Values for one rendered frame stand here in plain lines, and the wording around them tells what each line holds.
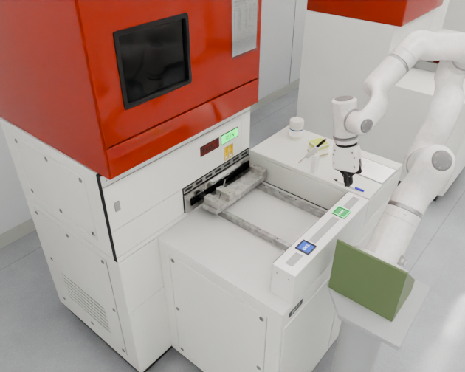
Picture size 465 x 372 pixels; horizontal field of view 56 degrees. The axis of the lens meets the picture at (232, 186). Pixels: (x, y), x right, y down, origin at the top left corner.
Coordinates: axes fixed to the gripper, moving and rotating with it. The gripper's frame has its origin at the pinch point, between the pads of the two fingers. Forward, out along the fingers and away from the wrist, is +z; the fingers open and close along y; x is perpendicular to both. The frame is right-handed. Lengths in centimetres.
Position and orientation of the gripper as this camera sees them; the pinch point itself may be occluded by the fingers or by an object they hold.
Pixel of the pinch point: (348, 180)
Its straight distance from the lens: 168.5
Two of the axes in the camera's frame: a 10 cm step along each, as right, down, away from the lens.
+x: 6.4, -4.4, 6.3
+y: 7.5, 1.9, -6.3
